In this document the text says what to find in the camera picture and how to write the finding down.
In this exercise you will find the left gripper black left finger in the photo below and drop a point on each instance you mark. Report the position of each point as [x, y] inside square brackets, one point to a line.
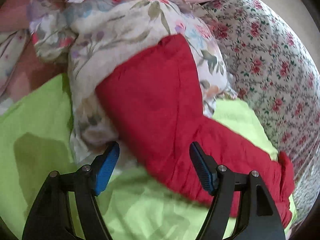
[64, 197]

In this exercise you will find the red quilted puffer jacket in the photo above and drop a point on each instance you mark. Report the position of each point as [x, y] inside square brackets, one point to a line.
[154, 101]

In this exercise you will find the light green bed sheet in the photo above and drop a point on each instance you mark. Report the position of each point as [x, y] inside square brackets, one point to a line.
[243, 196]

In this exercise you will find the small rose floral quilt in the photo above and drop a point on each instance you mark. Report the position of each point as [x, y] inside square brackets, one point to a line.
[275, 74]

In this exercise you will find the large floral pastel pillow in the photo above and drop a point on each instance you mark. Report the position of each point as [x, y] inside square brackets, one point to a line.
[94, 36]

